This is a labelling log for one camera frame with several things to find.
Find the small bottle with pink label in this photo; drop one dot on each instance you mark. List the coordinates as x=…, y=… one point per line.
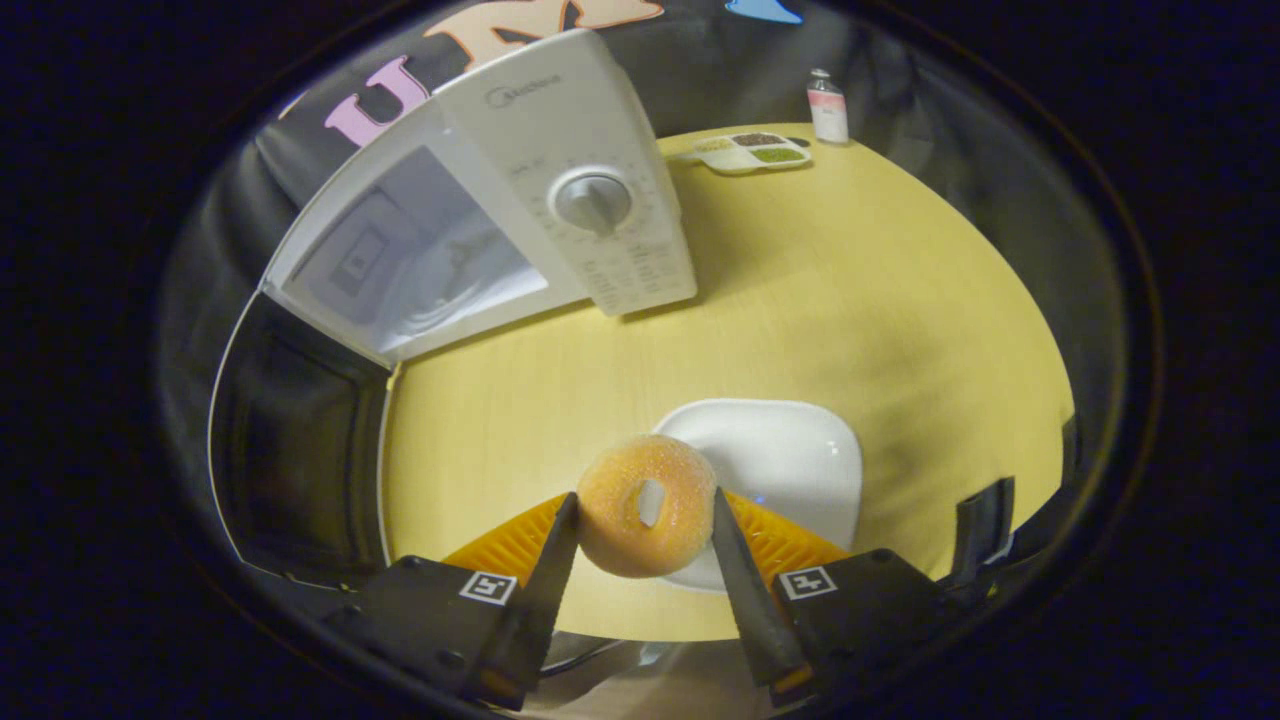
x=828, y=110

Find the black backdrop cloth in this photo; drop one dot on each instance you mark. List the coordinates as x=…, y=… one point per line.
x=720, y=70

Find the white square plate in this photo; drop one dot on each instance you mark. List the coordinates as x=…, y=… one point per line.
x=790, y=460

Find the black table clamp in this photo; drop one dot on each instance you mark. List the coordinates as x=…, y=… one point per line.
x=985, y=530

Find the white microwave oven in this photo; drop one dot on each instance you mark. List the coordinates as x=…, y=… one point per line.
x=600, y=120

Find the white divided dish with grains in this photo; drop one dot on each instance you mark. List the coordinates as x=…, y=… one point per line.
x=745, y=153

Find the orange sugared doughnut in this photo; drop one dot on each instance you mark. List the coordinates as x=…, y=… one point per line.
x=615, y=540

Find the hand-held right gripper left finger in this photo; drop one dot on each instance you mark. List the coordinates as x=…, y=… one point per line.
x=535, y=620

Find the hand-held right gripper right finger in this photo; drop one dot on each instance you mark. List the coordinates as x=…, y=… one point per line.
x=760, y=620

